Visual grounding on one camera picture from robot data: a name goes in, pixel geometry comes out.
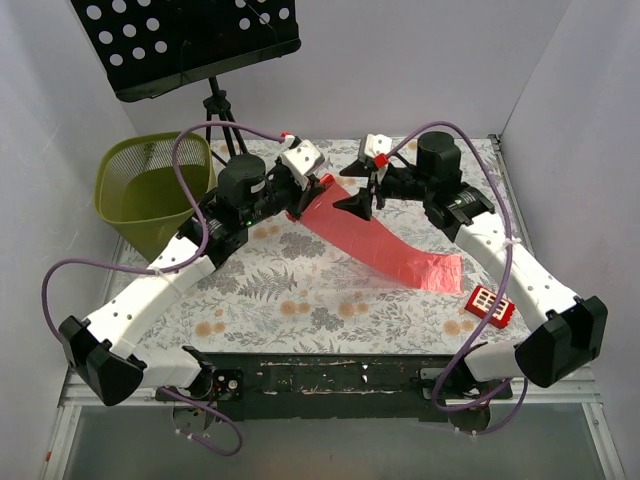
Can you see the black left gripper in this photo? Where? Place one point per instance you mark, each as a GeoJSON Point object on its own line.
{"type": "Point", "coordinates": [305, 195]}

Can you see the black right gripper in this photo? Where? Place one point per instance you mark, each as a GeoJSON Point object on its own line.
{"type": "Point", "coordinates": [375, 185]}

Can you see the red plastic trash bag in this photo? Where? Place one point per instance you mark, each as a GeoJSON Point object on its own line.
{"type": "Point", "coordinates": [372, 244]}

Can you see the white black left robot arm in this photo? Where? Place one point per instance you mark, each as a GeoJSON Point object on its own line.
{"type": "Point", "coordinates": [102, 348]}

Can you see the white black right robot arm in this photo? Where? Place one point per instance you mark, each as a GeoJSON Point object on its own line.
{"type": "Point", "coordinates": [566, 330]}

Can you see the olive green mesh trash bin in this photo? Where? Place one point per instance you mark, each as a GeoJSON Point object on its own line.
{"type": "Point", "coordinates": [137, 193]}

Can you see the floral patterned table mat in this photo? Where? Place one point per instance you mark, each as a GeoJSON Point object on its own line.
{"type": "Point", "coordinates": [287, 290]}

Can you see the red white toy block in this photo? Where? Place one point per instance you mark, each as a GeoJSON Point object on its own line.
{"type": "Point", "coordinates": [481, 301]}

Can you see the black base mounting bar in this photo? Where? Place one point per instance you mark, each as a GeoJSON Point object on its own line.
{"type": "Point", "coordinates": [326, 386]}

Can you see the black perforated music stand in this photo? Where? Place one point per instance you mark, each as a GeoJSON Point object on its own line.
{"type": "Point", "coordinates": [151, 48]}

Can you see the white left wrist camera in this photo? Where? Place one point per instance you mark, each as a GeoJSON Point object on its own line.
{"type": "Point", "coordinates": [301, 157]}

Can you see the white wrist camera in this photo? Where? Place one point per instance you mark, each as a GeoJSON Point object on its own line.
{"type": "Point", "coordinates": [301, 157]}
{"type": "Point", "coordinates": [374, 150]}

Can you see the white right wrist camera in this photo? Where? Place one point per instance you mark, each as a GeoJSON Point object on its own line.
{"type": "Point", "coordinates": [374, 150]}

